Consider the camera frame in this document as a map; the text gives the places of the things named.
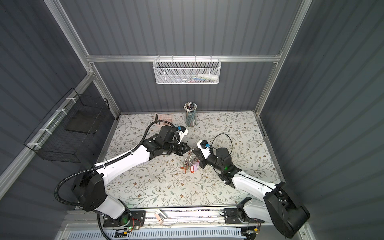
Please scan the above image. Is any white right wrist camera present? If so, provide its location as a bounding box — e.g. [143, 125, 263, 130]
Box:
[197, 140, 211, 160]

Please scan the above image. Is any black wire side basket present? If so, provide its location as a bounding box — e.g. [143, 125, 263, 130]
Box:
[24, 92, 114, 167]

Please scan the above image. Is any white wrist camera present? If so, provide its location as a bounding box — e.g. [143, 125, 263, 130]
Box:
[177, 126, 189, 144]
[197, 140, 211, 160]

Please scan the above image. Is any clear pen cup with pens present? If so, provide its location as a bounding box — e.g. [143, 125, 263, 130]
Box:
[184, 102, 197, 127]

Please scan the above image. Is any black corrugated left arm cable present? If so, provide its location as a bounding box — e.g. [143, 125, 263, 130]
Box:
[53, 120, 178, 207]

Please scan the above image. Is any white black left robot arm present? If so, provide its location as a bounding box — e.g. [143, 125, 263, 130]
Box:
[73, 125, 191, 225]

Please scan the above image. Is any white bottle in basket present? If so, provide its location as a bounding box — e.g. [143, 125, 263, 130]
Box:
[198, 74, 219, 82]

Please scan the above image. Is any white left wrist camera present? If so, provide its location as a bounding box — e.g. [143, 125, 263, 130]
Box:
[177, 126, 189, 144]

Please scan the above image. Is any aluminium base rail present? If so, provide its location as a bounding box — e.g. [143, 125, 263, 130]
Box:
[56, 205, 270, 240]

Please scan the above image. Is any white wire wall basket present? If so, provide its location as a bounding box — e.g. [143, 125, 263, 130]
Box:
[153, 59, 222, 85]

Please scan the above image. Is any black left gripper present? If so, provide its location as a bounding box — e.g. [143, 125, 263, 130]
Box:
[163, 140, 191, 156]

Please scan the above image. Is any pink desk calculator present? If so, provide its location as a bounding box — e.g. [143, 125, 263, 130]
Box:
[154, 113, 174, 123]

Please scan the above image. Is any round metal key organizer plate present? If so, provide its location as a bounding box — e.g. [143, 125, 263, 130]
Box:
[181, 150, 200, 174]

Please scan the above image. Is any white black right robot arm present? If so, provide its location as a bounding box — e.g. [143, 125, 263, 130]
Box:
[193, 148, 311, 239]

